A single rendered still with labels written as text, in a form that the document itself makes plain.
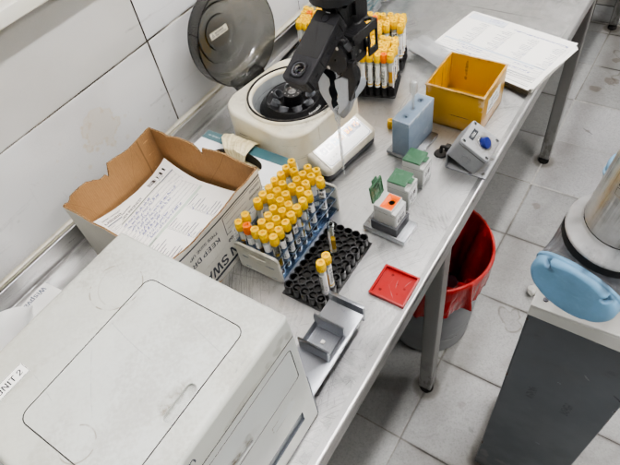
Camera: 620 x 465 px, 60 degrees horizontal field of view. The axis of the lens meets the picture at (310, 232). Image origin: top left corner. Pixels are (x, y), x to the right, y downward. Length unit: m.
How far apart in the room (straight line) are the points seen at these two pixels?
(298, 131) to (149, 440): 0.70
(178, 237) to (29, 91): 0.36
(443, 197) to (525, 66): 0.46
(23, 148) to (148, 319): 0.53
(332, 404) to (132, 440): 0.38
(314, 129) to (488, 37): 0.61
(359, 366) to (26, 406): 0.48
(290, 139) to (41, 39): 0.47
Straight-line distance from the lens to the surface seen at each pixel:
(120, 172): 1.14
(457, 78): 1.34
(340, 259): 0.98
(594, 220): 0.69
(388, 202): 0.99
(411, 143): 1.15
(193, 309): 0.63
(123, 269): 0.71
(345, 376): 0.89
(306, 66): 0.77
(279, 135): 1.10
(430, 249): 1.02
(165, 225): 1.07
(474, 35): 1.54
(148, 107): 1.24
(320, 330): 0.88
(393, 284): 0.97
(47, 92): 1.09
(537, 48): 1.50
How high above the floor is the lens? 1.68
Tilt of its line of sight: 50 degrees down
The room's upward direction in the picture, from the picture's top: 11 degrees counter-clockwise
